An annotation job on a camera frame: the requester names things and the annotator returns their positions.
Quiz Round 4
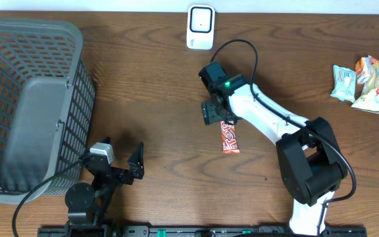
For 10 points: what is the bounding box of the orange chocolate bar wrapper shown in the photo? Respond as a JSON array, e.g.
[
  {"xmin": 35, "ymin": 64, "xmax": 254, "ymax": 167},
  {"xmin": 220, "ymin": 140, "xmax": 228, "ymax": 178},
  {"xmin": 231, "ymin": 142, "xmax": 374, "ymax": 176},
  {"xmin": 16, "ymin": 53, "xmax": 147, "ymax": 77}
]
[{"xmin": 220, "ymin": 121, "xmax": 240, "ymax": 154}]

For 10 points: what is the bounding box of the black cable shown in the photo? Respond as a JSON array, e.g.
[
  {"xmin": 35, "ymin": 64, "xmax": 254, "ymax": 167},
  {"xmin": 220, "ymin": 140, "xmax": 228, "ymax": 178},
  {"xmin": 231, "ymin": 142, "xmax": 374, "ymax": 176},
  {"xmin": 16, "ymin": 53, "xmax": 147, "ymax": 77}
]
[
  {"xmin": 210, "ymin": 38, "xmax": 357, "ymax": 235},
  {"xmin": 11, "ymin": 157, "xmax": 88, "ymax": 237}
]

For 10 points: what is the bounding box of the teal wet wipes pack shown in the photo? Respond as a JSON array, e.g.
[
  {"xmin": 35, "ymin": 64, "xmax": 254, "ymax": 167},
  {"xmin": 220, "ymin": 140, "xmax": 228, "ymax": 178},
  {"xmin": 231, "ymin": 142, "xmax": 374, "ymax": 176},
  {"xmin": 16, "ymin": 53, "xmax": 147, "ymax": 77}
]
[{"xmin": 330, "ymin": 65, "xmax": 356, "ymax": 103}]

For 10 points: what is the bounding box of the orange tissue pack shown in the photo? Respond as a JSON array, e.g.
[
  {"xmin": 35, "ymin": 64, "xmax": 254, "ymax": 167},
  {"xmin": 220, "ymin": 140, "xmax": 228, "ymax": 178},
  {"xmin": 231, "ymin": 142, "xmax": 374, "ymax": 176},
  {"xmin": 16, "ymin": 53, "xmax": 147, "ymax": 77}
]
[{"xmin": 355, "ymin": 57, "xmax": 371, "ymax": 84}]

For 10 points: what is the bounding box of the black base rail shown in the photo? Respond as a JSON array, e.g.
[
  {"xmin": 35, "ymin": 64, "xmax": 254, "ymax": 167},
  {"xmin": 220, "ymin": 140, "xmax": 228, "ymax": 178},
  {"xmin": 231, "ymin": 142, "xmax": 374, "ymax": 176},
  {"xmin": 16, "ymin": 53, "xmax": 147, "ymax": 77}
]
[{"xmin": 37, "ymin": 224, "xmax": 368, "ymax": 237}]

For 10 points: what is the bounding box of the left black cable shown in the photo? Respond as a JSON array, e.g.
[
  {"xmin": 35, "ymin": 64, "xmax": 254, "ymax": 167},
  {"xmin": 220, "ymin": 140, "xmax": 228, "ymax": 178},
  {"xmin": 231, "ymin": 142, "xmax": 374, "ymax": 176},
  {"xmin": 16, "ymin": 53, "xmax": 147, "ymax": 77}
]
[{"xmin": 11, "ymin": 157, "xmax": 88, "ymax": 237}]

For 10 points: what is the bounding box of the white barcode scanner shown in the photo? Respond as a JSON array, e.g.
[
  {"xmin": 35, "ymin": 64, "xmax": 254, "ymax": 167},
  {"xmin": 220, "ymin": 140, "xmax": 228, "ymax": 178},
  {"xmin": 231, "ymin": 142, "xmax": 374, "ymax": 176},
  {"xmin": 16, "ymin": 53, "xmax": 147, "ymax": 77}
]
[{"xmin": 186, "ymin": 5, "xmax": 216, "ymax": 50}]

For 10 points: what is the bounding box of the right black cable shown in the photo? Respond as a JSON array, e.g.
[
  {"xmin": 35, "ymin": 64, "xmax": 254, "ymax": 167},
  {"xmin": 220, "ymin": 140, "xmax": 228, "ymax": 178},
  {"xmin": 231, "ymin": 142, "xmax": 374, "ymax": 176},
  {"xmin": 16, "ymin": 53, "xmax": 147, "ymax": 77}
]
[{"xmin": 210, "ymin": 38, "xmax": 357, "ymax": 235}]

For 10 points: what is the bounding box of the grey plastic mesh basket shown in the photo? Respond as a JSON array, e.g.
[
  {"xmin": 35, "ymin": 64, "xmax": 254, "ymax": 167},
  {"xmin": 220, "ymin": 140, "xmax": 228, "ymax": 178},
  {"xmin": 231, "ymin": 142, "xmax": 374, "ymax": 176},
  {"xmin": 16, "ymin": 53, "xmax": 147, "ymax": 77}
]
[{"xmin": 0, "ymin": 18, "xmax": 95, "ymax": 205}]

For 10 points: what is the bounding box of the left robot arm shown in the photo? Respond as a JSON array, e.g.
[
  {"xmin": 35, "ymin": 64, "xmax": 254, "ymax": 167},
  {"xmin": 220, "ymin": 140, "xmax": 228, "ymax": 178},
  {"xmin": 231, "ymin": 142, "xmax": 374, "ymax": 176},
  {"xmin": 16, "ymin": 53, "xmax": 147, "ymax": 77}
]
[{"xmin": 65, "ymin": 137, "xmax": 144, "ymax": 236}]

